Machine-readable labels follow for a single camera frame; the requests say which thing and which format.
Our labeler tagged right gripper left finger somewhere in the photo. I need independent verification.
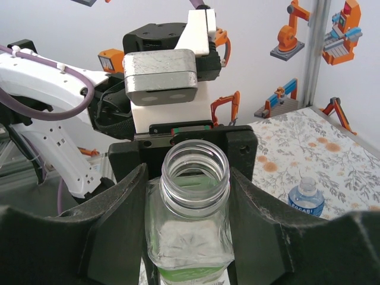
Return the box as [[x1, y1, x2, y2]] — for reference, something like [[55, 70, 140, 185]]
[[0, 162, 149, 285]]

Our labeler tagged aluminium frame post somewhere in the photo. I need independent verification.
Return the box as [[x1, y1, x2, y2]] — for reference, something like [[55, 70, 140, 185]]
[[302, 0, 331, 108]]

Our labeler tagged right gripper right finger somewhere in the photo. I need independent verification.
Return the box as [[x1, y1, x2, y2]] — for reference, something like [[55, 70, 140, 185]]
[[228, 167, 380, 285]]

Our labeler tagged floral patterned table cover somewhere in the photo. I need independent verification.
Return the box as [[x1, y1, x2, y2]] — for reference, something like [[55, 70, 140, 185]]
[[246, 106, 380, 220]]

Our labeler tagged clear glass with green liquid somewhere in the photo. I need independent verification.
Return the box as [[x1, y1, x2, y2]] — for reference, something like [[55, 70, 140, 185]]
[[144, 139, 236, 285]]

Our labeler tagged clear bottle with blue label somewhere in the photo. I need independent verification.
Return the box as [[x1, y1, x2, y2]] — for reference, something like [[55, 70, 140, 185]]
[[287, 176, 325, 220]]

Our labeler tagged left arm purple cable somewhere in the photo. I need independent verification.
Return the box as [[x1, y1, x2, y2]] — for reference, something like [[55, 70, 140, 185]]
[[0, 0, 210, 216]]

